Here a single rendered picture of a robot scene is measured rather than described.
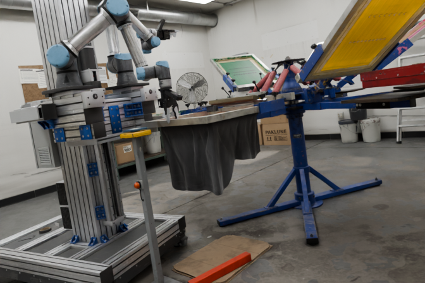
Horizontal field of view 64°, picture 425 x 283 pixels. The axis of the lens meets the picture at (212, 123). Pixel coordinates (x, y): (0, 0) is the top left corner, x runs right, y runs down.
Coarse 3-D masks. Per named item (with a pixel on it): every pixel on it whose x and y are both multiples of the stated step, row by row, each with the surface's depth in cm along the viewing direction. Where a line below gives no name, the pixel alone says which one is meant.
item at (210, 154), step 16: (176, 128) 210; (192, 128) 200; (208, 128) 192; (176, 144) 212; (192, 144) 204; (208, 144) 194; (176, 160) 217; (192, 160) 207; (208, 160) 198; (176, 176) 219; (192, 176) 209; (208, 176) 201
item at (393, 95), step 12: (372, 96) 216; (384, 96) 200; (396, 96) 187; (408, 96) 175; (420, 96) 176; (312, 108) 273; (324, 108) 260; (336, 108) 246; (348, 108) 234; (360, 108) 223; (372, 108) 214; (384, 108) 204
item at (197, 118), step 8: (200, 112) 254; (208, 112) 260; (216, 112) 267; (224, 112) 192; (232, 112) 195; (240, 112) 201; (248, 112) 206; (160, 120) 211; (176, 120) 195; (184, 120) 191; (192, 120) 187; (200, 120) 183; (208, 120) 180; (216, 120) 185
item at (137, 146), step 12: (132, 132) 193; (144, 132) 192; (132, 144) 195; (144, 168) 196; (144, 180) 195; (144, 192) 195; (144, 204) 196; (144, 216) 198; (156, 240) 199; (156, 252) 199; (156, 264) 198; (156, 276) 199
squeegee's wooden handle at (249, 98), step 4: (244, 96) 231; (248, 96) 228; (252, 96) 226; (256, 96) 229; (212, 100) 250; (216, 100) 248; (220, 100) 245; (224, 100) 243; (228, 100) 240; (232, 100) 238; (236, 100) 235; (240, 100) 233; (244, 100) 233; (248, 100) 233; (212, 104) 252; (216, 104) 253; (220, 104) 254
